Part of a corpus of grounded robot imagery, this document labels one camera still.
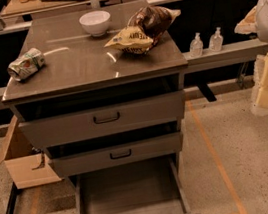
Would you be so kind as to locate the brown and yellow chip bag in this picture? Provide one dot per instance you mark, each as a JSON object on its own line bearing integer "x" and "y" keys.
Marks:
{"x": 144, "y": 29}

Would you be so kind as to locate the grey middle drawer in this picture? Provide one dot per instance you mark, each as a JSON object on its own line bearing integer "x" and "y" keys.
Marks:
{"x": 118, "y": 155}

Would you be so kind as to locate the grey drawer cabinet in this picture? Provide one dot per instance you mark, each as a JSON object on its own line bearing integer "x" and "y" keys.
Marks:
{"x": 80, "y": 74}

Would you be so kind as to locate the grey open bottom drawer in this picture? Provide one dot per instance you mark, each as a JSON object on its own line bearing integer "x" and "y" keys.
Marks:
{"x": 148, "y": 187}

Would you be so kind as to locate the grey top drawer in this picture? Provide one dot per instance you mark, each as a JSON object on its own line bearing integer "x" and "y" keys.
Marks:
{"x": 104, "y": 121}

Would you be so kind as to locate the right clear sanitizer bottle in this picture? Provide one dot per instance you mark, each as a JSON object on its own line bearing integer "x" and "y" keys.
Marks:
{"x": 216, "y": 41}

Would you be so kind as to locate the clear sanitizer bottle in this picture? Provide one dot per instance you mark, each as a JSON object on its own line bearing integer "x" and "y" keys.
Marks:
{"x": 196, "y": 46}
{"x": 216, "y": 41}

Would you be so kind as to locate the left clear sanitizer bottle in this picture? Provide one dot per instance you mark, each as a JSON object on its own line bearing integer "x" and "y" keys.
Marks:
{"x": 196, "y": 46}

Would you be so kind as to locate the white bowl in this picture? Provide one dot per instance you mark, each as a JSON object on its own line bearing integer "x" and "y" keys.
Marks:
{"x": 95, "y": 23}

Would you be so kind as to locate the crushed green soda can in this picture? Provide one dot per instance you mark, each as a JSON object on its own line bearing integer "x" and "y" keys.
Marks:
{"x": 26, "y": 65}

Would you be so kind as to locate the open cardboard box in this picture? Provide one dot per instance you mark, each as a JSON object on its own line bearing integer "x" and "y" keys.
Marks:
{"x": 27, "y": 166}

